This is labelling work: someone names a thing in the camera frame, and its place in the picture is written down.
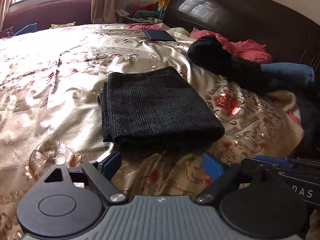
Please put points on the yellow green cloth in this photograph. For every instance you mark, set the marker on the yellow green cloth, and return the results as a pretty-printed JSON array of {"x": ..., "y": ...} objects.
[{"x": 54, "y": 26}]

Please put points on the beige floral satin bedspread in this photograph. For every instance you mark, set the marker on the beige floral satin bedspread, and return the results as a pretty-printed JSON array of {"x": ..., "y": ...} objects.
[{"x": 50, "y": 81}]

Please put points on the maroon padded window bench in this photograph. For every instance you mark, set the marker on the maroon padded window bench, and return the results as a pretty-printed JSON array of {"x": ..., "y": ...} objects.
[{"x": 46, "y": 14}]

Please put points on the dark grey checked pants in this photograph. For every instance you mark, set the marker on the dark grey checked pants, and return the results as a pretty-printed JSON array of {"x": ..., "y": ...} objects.
[{"x": 156, "y": 111}]

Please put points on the pink crumpled cloth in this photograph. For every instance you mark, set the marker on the pink crumpled cloth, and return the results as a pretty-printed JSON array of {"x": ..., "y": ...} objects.
[{"x": 249, "y": 50}]

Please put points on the cluttered bedside table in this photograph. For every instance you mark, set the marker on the cluttered bedside table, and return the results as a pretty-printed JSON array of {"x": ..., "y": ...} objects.
[{"x": 136, "y": 14}]

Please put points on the black garment pile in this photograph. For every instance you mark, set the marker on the black garment pile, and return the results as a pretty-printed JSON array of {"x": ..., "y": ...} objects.
[{"x": 207, "y": 52}]

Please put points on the dark wooden headboard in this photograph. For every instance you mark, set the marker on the dark wooden headboard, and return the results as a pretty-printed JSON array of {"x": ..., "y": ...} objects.
[{"x": 288, "y": 35}]

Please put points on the right beige curtain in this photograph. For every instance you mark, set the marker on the right beige curtain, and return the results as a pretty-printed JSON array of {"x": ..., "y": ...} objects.
[{"x": 103, "y": 11}]

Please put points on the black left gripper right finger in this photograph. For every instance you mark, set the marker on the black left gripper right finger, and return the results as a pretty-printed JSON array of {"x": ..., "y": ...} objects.
[{"x": 251, "y": 199}]

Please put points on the yellow green carton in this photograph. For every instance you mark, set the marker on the yellow green carton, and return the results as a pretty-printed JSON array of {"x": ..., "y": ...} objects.
[{"x": 161, "y": 8}]

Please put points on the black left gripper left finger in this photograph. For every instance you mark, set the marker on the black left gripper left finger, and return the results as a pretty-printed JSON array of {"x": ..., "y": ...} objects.
[{"x": 67, "y": 201}]

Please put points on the blue rimmed dark bag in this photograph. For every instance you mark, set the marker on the blue rimmed dark bag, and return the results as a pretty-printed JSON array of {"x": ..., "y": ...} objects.
[{"x": 31, "y": 28}]

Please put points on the blue folded jeans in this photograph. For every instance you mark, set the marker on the blue folded jeans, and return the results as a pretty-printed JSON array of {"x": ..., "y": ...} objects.
[{"x": 297, "y": 74}]

